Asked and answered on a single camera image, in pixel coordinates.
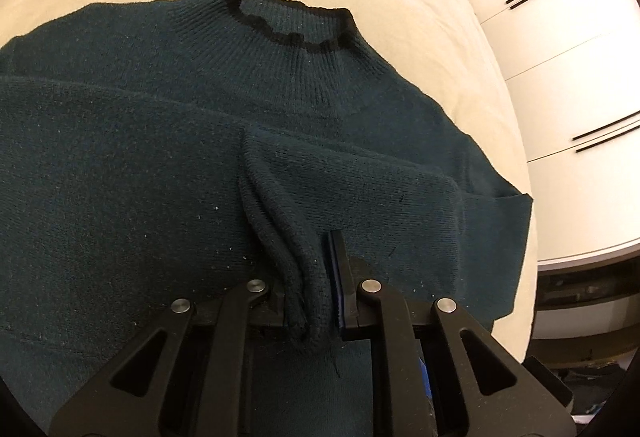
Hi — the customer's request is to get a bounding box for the dark teal knit sweater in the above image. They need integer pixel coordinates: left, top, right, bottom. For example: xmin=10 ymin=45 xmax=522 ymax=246
xmin=0 ymin=0 xmax=535 ymax=437

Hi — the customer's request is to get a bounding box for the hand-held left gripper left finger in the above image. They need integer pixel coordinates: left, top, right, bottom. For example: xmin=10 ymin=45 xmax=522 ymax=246
xmin=49 ymin=279 xmax=301 ymax=437

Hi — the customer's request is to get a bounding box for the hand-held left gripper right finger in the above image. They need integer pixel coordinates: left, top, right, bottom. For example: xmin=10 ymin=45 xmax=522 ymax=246
xmin=325 ymin=229 xmax=578 ymax=437

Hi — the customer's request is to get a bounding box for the white wardrobe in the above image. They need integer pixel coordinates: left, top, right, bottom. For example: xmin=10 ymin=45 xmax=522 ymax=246
xmin=400 ymin=0 xmax=640 ymax=268

